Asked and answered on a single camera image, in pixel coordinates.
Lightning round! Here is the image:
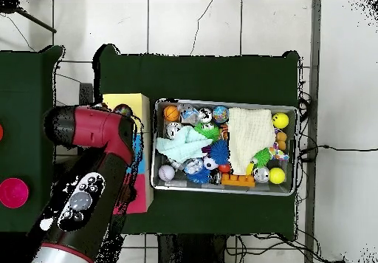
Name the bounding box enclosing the green fuzzy toy with eyes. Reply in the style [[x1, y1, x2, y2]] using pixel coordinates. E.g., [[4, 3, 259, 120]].
[[194, 123, 221, 143]]

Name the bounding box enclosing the silver can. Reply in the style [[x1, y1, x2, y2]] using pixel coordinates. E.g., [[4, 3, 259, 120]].
[[253, 166, 271, 184]]

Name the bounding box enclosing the yellow smiley ball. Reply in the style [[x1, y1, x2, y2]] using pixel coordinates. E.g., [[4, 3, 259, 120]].
[[271, 112, 290, 130]]

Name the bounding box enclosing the pink disc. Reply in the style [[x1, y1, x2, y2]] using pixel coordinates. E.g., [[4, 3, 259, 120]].
[[0, 177, 30, 210]]

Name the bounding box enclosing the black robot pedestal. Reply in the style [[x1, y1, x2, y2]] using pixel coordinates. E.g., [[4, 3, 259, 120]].
[[158, 233, 237, 263]]

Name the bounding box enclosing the mint green cloth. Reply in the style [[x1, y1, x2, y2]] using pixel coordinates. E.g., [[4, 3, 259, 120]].
[[154, 126, 213, 163]]

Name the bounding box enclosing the globe print ball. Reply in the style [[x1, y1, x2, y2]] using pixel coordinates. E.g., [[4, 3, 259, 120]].
[[213, 106, 230, 123]]

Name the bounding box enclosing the clear mesh bin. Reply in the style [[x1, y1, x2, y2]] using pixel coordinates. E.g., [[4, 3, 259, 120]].
[[151, 99, 298, 197]]

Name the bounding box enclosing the small orange basketball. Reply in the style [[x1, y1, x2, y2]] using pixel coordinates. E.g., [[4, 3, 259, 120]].
[[163, 105, 181, 123]]

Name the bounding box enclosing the cream yellow cloth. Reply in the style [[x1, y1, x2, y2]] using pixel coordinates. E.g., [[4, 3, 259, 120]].
[[227, 106, 277, 175]]

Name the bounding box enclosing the blue spiky ball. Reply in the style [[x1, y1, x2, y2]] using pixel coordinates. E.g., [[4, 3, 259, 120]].
[[210, 140, 231, 165]]

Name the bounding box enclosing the wooden box with three holes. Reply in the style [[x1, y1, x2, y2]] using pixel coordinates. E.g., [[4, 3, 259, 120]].
[[103, 93, 154, 216]]

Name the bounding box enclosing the black tripod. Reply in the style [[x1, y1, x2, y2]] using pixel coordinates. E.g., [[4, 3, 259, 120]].
[[0, 0, 58, 35]]

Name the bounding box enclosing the side table with green cloth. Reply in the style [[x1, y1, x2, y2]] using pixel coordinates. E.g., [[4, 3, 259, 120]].
[[0, 45, 66, 236]]

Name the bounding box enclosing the orange toy brick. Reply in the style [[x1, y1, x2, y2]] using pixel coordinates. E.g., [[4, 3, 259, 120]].
[[221, 173, 256, 188]]

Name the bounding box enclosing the plain yellow ball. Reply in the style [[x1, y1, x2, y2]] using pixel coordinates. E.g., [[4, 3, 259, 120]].
[[268, 167, 286, 185]]

